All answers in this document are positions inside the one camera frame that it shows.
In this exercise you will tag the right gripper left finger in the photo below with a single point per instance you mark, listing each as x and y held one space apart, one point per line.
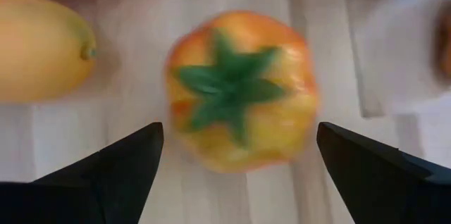
105 188

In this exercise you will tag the small orange pumpkin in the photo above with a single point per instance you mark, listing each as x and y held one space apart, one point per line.
275 125

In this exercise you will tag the yellow lemon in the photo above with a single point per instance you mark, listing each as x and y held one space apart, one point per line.
38 48

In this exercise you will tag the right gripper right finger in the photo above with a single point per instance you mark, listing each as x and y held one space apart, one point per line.
380 188

